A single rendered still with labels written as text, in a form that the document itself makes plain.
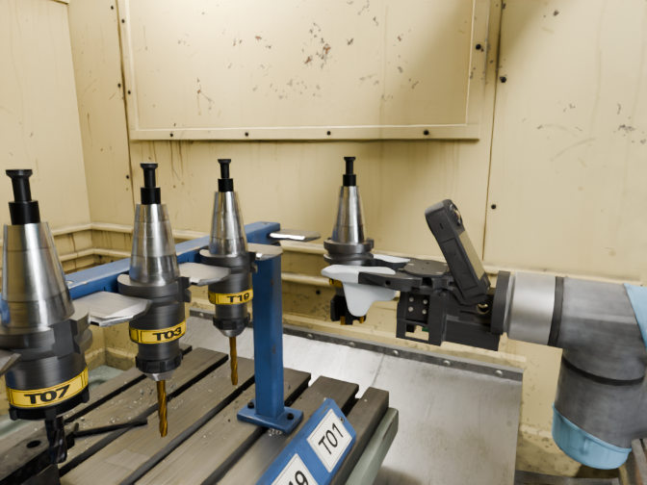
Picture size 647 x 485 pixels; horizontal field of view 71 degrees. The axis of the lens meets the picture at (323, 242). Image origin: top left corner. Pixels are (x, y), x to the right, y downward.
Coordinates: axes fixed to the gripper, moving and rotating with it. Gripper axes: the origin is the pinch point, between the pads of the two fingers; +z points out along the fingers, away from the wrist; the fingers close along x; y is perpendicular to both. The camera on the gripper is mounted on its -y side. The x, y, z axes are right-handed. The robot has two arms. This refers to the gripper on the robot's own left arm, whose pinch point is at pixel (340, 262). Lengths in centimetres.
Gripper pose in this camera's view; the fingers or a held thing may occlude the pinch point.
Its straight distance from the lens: 58.1
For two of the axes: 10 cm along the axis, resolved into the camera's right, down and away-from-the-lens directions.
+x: 4.2, -1.8, 8.9
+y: -0.3, 9.8, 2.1
